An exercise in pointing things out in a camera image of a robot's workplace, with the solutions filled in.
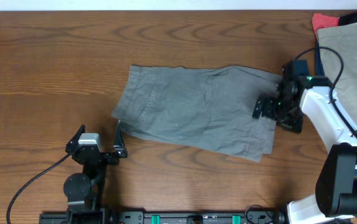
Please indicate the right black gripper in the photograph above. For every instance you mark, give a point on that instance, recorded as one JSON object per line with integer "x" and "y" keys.
{"x": 293, "y": 126}

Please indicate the red cloth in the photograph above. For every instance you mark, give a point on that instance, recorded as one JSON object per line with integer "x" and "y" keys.
{"x": 320, "y": 21}

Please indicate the beige folded trousers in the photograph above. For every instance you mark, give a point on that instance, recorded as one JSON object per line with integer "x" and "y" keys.
{"x": 352, "y": 71}

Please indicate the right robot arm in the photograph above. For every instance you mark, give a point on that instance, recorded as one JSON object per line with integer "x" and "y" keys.
{"x": 335, "y": 196}

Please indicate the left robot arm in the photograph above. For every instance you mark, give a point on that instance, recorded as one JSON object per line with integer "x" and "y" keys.
{"x": 84, "y": 190}

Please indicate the navy blue cloth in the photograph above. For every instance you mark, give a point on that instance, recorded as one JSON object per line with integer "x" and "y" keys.
{"x": 318, "y": 64}

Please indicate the grey shorts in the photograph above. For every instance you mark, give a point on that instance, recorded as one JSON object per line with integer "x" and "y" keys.
{"x": 210, "y": 109}

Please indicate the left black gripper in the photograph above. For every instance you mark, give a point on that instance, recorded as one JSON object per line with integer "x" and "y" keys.
{"x": 120, "y": 151}

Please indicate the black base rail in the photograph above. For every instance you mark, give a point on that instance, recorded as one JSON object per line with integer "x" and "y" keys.
{"x": 255, "y": 214}

